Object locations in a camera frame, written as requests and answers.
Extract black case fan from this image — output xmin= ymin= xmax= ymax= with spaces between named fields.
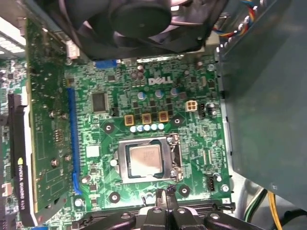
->
xmin=56 ymin=0 xmax=230 ymax=60

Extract silver CPU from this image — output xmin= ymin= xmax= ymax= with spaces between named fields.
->
xmin=128 ymin=143 xmax=163 ymax=178

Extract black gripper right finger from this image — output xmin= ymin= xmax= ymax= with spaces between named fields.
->
xmin=167 ymin=186 xmax=264 ymax=230

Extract grey power supply unit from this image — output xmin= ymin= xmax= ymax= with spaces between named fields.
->
xmin=215 ymin=0 xmax=307 ymax=201

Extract metal socket cover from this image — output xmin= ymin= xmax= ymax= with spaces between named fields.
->
xmin=118 ymin=134 xmax=185 ymax=185

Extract white power connector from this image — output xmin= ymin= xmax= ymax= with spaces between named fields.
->
xmin=184 ymin=99 xmax=198 ymax=113

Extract green motherboard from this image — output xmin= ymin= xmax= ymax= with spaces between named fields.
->
xmin=0 ymin=55 xmax=237 ymax=230

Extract black graphics card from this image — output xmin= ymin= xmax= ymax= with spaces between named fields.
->
xmin=6 ymin=18 xmax=81 ymax=228

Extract blue expansion slot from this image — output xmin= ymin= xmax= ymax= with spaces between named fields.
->
xmin=66 ymin=86 xmax=83 ymax=195

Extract white green wire bundle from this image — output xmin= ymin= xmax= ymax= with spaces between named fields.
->
xmin=243 ymin=188 xmax=268 ymax=225

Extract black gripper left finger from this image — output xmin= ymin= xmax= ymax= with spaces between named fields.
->
xmin=71 ymin=189 xmax=169 ymax=230

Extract blue board connector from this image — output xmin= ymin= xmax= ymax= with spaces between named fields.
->
xmin=94 ymin=59 xmax=118 ymax=69

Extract yellow wire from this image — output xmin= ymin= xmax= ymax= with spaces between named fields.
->
xmin=267 ymin=191 xmax=284 ymax=230

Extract coloured fan wires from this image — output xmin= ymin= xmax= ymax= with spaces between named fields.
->
xmin=212 ymin=0 xmax=260 ymax=45

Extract black PC case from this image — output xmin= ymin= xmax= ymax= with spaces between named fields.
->
xmin=0 ymin=0 xmax=307 ymax=230

